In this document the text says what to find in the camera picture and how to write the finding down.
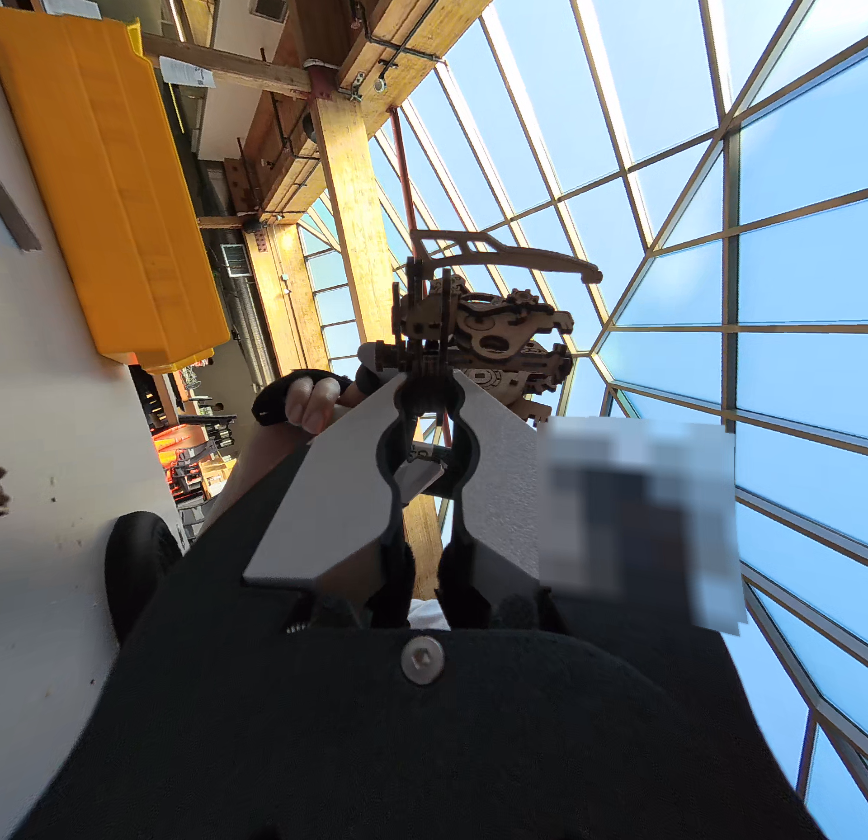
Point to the dark wooden stick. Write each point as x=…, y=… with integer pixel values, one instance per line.
x=17, y=219

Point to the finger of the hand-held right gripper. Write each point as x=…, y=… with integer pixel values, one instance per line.
x=419, y=482

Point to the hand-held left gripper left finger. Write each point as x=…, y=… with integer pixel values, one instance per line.
x=332, y=501

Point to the small yellow plastic bin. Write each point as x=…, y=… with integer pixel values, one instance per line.
x=180, y=364

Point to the person's white clothing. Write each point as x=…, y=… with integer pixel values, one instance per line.
x=427, y=616

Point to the silver ventilation duct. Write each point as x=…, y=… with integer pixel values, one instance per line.
x=251, y=324

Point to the large yellow plastic bin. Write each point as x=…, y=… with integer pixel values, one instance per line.
x=115, y=196

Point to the white paper label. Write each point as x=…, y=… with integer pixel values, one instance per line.
x=186, y=72

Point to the person's right hand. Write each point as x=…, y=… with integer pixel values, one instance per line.
x=312, y=406

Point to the black mesh pad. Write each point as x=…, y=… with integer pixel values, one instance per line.
x=139, y=569

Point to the wooden mechanical model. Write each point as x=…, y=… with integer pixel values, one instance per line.
x=502, y=324

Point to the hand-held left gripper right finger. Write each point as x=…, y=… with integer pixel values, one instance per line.
x=502, y=487

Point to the wooden support post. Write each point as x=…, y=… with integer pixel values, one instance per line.
x=352, y=229

